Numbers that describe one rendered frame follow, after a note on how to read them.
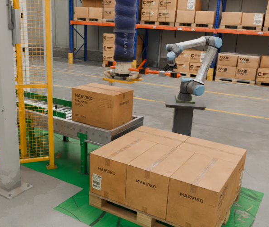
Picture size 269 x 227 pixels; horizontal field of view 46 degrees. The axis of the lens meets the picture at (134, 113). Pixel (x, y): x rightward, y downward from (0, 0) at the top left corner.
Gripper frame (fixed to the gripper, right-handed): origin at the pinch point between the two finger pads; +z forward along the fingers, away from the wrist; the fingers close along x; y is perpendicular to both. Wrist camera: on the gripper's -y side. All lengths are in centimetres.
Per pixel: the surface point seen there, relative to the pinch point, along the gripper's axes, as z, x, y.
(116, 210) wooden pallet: -39, -130, -113
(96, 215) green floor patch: -47, -129, -131
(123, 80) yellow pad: -48, -12, -57
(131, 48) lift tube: -59, 13, -36
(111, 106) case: -34, -27, -81
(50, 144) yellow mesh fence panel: -8, -26, -164
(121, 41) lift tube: -69, 19, -42
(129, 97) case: -14, -16, -59
